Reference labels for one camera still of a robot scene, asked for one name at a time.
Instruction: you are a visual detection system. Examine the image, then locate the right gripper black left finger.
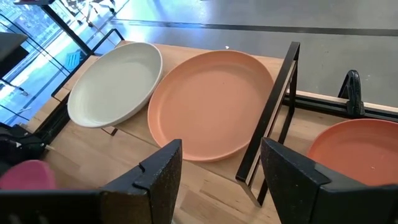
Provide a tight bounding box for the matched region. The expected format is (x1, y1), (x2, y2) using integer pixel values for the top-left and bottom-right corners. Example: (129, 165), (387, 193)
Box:
(0, 138), (183, 224)

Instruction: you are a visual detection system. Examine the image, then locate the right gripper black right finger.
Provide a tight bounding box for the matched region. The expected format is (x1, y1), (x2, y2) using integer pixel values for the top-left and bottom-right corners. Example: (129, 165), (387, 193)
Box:
(259, 137), (398, 224)

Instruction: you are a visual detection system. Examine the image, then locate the magenta plate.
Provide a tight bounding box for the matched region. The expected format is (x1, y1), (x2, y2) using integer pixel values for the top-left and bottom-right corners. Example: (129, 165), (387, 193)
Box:
(0, 159), (57, 191)

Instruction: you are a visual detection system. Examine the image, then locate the orange plate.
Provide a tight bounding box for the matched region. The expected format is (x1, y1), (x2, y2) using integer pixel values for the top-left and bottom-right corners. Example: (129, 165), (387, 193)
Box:
(307, 118), (398, 187)

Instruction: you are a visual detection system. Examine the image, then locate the peach plate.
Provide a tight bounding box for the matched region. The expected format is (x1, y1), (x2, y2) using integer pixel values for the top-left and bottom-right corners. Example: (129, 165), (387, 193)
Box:
(147, 49), (275, 163)

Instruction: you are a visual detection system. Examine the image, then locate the white plate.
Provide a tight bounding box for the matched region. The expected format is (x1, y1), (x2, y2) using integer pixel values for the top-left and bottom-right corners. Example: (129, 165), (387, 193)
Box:
(67, 41), (164, 129)

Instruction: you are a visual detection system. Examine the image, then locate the black table clamp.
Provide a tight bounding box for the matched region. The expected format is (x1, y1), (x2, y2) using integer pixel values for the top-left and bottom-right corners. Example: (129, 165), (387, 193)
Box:
(337, 69), (366, 118)

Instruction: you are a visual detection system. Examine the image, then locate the black table edge rail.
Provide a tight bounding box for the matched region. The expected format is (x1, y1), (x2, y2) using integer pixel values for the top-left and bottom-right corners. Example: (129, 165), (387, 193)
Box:
(281, 90), (398, 123)

